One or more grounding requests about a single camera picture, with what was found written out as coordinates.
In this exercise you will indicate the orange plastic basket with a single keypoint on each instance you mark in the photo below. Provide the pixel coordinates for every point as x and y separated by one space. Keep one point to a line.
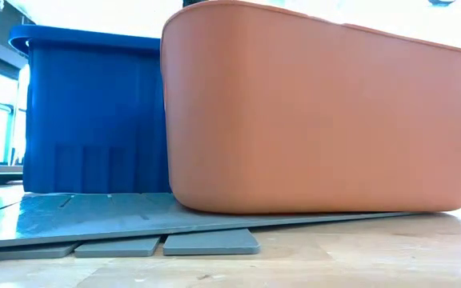
314 112

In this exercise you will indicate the long grey slotted divider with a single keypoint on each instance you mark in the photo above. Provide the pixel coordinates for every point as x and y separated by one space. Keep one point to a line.
210 242

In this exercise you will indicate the large blue plastic bin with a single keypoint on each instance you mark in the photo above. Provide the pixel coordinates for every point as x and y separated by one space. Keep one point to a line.
94 112

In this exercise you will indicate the short grey slotted divider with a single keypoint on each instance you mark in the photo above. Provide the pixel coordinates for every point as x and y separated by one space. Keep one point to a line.
94 216

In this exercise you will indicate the dark ceiling fixture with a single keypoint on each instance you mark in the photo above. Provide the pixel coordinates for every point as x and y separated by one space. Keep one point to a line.
440 2

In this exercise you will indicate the blue window post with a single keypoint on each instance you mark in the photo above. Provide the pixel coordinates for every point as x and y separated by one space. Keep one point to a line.
10 136

